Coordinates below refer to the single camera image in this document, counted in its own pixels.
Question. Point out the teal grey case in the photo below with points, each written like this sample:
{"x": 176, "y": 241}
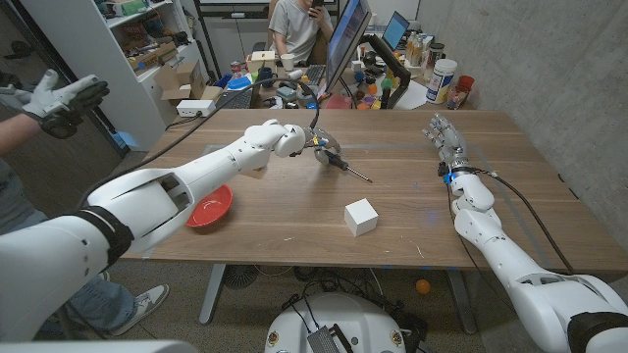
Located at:
{"x": 286, "y": 93}

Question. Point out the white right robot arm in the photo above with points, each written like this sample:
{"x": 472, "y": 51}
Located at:
{"x": 510, "y": 255}

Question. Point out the open cardboard box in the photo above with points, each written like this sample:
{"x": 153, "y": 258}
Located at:
{"x": 184, "y": 81}

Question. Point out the grey ribbed power brick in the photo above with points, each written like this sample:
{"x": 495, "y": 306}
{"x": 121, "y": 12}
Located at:
{"x": 322, "y": 340}

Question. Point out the black keyboard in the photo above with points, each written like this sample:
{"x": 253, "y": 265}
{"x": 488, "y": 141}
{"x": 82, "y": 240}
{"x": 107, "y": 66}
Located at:
{"x": 315, "y": 74}

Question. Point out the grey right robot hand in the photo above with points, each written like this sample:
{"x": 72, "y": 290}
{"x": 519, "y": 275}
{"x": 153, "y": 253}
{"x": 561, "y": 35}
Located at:
{"x": 449, "y": 142}

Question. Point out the open laptop blue screen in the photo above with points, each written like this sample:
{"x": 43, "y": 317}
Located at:
{"x": 395, "y": 30}

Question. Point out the clear jar black lid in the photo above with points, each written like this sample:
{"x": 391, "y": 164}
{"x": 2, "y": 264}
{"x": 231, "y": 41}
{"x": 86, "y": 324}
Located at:
{"x": 434, "y": 59}

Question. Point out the white cube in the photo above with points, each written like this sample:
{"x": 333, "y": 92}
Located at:
{"x": 360, "y": 218}

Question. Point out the white robot torso base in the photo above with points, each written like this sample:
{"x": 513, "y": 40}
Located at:
{"x": 363, "y": 318}

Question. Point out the white shelf unit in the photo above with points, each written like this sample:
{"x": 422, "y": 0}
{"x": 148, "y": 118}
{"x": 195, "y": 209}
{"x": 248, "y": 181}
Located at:
{"x": 93, "y": 54}

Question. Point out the grey table leg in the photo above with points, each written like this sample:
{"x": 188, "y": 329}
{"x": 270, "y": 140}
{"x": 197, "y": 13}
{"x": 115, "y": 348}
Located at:
{"x": 462, "y": 301}
{"x": 212, "y": 296}

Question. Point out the red bowl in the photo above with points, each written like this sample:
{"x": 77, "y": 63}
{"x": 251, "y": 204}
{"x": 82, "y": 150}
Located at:
{"x": 213, "y": 208}

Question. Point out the pink box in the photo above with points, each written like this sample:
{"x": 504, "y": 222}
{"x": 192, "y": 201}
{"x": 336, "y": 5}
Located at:
{"x": 338, "y": 102}

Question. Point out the small light wooden box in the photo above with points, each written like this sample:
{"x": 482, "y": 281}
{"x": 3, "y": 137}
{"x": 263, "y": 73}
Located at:
{"x": 262, "y": 61}

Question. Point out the white power box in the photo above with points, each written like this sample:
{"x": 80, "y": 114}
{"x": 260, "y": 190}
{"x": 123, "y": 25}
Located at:
{"x": 196, "y": 108}

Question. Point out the grey tape roll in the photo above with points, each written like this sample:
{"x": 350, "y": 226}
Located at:
{"x": 305, "y": 98}

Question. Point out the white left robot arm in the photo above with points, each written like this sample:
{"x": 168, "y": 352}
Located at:
{"x": 147, "y": 196}

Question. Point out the standing person in jeans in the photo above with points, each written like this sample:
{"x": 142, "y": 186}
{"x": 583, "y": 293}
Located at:
{"x": 10, "y": 196}

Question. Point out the blue plastic box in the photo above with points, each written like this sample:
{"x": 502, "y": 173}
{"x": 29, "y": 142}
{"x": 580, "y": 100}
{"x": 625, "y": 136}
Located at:
{"x": 239, "y": 83}

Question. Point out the black smartphone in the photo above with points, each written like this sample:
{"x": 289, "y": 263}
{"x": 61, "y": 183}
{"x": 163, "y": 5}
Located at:
{"x": 317, "y": 4}

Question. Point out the bare person forearm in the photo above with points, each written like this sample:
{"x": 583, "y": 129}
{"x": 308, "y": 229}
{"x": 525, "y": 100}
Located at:
{"x": 17, "y": 135}

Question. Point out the seated person grey shirt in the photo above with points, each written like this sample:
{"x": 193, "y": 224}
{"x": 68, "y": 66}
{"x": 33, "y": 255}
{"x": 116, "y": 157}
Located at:
{"x": 294, "y": 27}

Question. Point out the dark blue mug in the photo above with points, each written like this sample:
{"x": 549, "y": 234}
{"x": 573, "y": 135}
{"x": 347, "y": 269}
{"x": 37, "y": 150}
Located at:
{"x": 265, "y": 73}

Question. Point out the white black gloved person hand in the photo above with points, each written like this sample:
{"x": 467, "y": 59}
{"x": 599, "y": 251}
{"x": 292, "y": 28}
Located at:
{"x": 54, "y": 100}

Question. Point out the orange ball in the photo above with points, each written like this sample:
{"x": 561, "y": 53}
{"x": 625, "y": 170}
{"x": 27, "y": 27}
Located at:
{"x": 423, "y": 287}

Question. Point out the black laptop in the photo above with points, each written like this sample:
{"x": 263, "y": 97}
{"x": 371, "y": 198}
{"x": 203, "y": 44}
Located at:
{"x": 234, "y": 99}

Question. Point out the white paper roll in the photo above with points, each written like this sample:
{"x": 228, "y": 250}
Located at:
{"x": 295, "y": 74}

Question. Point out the white plastic tub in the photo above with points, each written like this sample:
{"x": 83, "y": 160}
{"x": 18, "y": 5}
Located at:
{"x": 440, "y": 81}

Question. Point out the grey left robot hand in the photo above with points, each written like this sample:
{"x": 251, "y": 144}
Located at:
{"x": 324, "y": 142}

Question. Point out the white paper cup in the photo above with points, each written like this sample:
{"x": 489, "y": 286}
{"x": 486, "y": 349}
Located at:
{"x": 287, "y": 62}

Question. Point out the large computer monitor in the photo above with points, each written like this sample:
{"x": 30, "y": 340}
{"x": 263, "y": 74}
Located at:
{"x": 346, "y": 39}

